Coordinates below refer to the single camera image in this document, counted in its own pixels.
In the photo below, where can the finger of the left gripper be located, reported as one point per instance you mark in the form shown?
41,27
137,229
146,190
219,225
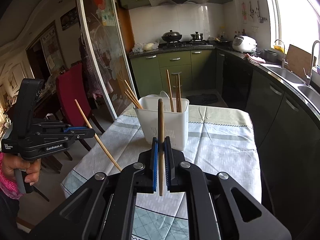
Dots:
77,128
89,133

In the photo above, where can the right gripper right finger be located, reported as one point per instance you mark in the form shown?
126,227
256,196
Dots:
173,158

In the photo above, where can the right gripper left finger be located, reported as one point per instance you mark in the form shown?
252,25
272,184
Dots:
147,180

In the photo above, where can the light bamboo chopstick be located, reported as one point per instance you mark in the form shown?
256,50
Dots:
98,139

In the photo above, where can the patterned brown chopstick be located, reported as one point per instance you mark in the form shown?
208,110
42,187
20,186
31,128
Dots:
133,100

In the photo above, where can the dark brown wooden chopstick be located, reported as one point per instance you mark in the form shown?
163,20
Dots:
161,161

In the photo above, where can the tan wooden chopstick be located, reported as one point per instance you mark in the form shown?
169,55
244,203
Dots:
133,95

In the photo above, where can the red-handled wooden chopstick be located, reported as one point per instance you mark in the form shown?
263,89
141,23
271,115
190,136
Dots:
170,91

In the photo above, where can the light wooden chopstick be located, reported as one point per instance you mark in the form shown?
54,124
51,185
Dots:
128,86

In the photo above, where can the striped wooden chopstick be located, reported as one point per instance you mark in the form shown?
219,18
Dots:
176,93

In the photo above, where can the pink sleeve forearm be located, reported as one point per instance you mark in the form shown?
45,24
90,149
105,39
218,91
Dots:
8,187

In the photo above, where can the green kitchen cabinets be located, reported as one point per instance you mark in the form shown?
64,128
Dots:
196,68

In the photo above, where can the steel kitchen faucet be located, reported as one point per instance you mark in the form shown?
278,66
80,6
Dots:
312,63

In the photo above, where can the person's left hand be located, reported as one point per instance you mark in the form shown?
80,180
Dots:
10,163

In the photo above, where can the red chair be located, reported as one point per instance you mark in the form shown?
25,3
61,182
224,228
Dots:
70,87

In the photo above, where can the white patterned tablecloth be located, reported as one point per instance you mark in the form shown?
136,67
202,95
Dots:
219,140

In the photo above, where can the dark floor mat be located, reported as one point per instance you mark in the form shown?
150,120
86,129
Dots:
202,99

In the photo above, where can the sliding glass door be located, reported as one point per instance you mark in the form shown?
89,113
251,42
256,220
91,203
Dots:
100,28

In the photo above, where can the gas stove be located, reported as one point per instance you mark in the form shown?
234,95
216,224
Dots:
179,44

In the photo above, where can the black wok with lid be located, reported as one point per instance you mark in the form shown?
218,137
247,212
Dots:
171,36

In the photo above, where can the small steel pot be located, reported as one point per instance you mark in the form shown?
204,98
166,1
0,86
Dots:
197,36

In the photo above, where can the white rice cooker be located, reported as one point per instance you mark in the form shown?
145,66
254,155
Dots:
244,44

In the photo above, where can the stainless steel sink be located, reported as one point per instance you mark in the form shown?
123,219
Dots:
296,82

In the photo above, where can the wooden cutting board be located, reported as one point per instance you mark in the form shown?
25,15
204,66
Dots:
298,61

